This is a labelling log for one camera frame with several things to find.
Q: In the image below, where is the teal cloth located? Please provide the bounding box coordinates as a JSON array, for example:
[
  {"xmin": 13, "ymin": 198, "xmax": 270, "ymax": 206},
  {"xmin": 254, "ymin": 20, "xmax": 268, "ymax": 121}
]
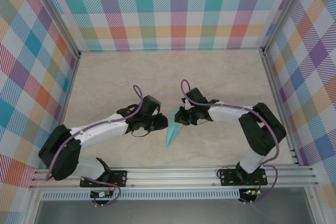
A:
[{"xmin": 165, "ymin": 110, "xmax": 182, "ymax": 147}]

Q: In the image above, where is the small black circuit board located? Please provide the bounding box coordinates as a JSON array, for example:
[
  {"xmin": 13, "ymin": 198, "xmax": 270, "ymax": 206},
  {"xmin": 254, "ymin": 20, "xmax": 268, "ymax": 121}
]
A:
[{"xmin": 90, "ymin": 191, "xmax": 114, "ymax": 199}]

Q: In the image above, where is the grey metal panel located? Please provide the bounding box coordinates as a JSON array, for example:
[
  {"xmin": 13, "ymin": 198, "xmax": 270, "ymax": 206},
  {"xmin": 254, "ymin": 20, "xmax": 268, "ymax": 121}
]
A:
[{"xmin": 34, "ymin": 199, "xmax": 316, "ymax": 224}]

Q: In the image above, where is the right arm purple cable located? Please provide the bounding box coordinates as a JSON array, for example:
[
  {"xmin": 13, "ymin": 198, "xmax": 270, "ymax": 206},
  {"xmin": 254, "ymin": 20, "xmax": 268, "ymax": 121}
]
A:
[{"xmin": 180, "ymin": 78, "xmax": 279, "ymax": 205}]

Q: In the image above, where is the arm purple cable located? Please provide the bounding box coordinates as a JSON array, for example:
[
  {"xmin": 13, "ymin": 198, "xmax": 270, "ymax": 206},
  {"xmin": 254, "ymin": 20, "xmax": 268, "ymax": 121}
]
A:
[
  {"xmin": 46, "ymin": 84, "xmax": 144, "ymax": 208},
  {"xmin": 180, "ymin": 78, "xmax": 279, "ymax": 205}
]

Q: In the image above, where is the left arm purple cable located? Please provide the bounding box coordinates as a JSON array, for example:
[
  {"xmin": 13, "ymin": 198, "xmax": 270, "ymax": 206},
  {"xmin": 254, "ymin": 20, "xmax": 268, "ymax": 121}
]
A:
[{"xmin": 46, "ymin": 84, "xmax": 144, "ymax": 208}]

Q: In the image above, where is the long aluminium mounting rail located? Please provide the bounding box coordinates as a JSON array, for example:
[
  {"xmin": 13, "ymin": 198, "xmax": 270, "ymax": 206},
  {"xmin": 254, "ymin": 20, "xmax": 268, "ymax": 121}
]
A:
[{"xmin": 28, "ymin": 165, "xmax": 320, "ymax": 190}]

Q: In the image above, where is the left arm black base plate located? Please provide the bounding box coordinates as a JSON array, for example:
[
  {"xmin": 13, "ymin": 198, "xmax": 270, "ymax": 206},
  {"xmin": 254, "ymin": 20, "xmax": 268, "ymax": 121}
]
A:
[{"xmin": 79, "ymin": 169, "xmax": 129, "ymax": 188}]

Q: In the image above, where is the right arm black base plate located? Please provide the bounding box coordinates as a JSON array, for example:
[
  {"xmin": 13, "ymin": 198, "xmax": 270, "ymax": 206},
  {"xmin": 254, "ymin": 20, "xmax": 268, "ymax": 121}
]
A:
[{"xmin": 218, "ymin": 166, "xmax": 268, "ymax": 187}]

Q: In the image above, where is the slotted grey cable duct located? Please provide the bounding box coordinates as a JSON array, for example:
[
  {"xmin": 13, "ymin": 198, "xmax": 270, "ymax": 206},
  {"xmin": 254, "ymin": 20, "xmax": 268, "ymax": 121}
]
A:
[{"xmin": 40, "ymin": 191, "xmax": 241, "ymax": 200}]

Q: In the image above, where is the aluminium table side rail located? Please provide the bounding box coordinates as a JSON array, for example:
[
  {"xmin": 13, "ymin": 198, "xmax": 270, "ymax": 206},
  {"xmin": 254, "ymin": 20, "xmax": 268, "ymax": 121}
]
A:
[
  {"xmin": 261, "ymin": 50, "xmax": 300, "ymax": 167},
  {"xmin": 46, "ymin": 52, "xmax": 82, "ymax": 169}
]

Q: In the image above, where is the aluminium frame post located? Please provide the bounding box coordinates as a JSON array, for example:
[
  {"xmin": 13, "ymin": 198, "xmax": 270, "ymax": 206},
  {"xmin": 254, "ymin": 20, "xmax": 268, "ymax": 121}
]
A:
[
  {"xmin": 259, "ymin": 0, "xmax": 317, "ymax": 56},
  {"xmin": 27, "ymin": 0, "xmax": 82, "ymax": 58}
]

